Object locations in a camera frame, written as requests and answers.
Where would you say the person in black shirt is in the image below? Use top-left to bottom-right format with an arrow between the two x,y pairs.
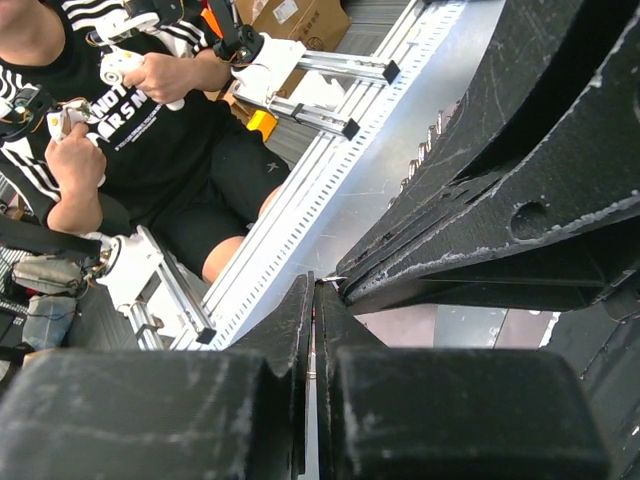
1,1 -> 289,283

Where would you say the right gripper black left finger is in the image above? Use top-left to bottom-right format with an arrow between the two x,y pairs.
1,273 -> 315,479

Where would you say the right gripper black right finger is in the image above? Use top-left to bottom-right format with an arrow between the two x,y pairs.
314,283 -> 611,479

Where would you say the operator left hand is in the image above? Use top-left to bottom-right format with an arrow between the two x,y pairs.
45,123 -> 106,200

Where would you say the aluminium cable duct rail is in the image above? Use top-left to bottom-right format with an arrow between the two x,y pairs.
204,1 -> 502,350

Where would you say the operator right hand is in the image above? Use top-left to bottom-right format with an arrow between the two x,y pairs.
124,53 -> 195,105

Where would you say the cardboard box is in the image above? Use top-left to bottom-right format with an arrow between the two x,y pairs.
235,0 -> 351,51

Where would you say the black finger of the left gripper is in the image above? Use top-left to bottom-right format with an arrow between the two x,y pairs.
336,1 -> 638,276
339,10 -> 639,313

